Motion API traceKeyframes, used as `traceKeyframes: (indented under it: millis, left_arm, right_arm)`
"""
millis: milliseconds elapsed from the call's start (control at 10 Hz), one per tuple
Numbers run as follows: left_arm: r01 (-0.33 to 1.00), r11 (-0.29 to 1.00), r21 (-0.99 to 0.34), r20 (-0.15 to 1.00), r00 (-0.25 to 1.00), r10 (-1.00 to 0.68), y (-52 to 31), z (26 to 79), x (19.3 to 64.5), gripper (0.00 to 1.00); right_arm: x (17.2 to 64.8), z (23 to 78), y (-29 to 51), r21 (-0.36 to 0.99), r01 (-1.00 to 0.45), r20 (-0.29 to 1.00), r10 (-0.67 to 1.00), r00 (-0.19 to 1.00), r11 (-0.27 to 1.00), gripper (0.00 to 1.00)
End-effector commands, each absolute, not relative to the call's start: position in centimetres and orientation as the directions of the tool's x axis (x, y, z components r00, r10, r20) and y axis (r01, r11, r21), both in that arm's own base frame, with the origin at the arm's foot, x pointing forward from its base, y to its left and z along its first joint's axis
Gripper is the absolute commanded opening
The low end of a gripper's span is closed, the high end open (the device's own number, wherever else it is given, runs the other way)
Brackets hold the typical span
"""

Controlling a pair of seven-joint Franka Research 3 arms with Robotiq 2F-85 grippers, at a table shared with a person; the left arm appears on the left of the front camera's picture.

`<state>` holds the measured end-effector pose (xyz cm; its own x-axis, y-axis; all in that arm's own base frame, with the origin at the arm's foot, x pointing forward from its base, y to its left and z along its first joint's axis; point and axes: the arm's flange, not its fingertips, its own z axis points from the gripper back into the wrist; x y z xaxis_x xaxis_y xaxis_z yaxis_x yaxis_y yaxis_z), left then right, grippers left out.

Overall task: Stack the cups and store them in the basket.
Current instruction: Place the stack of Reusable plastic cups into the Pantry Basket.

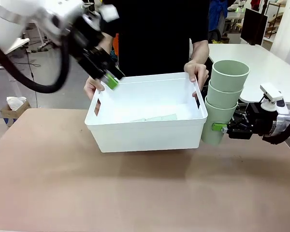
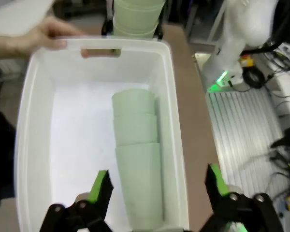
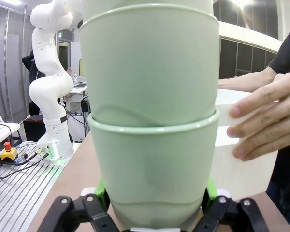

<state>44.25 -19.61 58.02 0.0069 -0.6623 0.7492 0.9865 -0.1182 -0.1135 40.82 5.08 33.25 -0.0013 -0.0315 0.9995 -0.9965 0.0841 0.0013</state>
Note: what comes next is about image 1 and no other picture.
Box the large white table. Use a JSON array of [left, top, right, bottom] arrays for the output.
[[207, 43, 290, 105]]

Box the brown cardboard box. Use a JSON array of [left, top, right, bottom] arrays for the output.
[[0, 100, 31, 128]]

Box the person in black t-shirt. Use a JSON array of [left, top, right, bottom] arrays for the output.
[[100, 0, 210, 77]]

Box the blue jacket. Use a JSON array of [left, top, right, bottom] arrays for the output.
[[209, 0, 229, 33]]

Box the person's left hand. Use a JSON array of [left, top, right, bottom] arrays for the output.
[[183, 60, 210, 90]]

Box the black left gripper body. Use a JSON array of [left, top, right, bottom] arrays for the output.
[[67, 14, 116, 79]]

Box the white plastic basket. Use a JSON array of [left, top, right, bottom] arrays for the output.
[[84, 72, 208, 153]]

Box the person's left forearm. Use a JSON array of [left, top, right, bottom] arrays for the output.
[[191, 40, 210, 65]]

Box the black monitor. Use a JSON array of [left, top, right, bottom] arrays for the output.
[[240, 8, 268, 46]]

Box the black floor cable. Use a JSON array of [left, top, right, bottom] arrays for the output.
[[16, 47, 42, 69]]

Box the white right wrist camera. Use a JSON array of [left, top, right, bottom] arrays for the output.
[[260, 83, 290, 114]]

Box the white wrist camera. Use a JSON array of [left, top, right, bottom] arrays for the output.
[[99, 4, 120, 23], [260, 83, 290, 114]]

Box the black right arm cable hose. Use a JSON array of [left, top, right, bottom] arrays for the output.
[[262, 117, 290, 145]]

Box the small white desk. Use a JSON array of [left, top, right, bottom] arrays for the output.
[[226, 9, 245, 32]]

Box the white crumpled tissue paper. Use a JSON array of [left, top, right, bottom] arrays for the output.
[[6, 96, 27, 110]]

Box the white desk with metal frame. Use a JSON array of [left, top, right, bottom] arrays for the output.
[[26, 21, 56, 53]]

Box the wooden chair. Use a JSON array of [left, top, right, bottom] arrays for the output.
[[265, 2, 286, 40]]

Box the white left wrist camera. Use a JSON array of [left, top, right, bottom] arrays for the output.
[[99, 4, 120, 23]]

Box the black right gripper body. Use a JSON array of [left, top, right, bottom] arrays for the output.
[[244, 101, 278, 139]]

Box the black office chair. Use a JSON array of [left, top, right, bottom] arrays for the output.
[[209, 29, 223, 44]]

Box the white desk with thin leg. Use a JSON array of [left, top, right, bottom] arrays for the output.
[[3, 37, 30, 55]]

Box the person's right hand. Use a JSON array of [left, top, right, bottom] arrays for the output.
[[84, 76, 106, 101]]

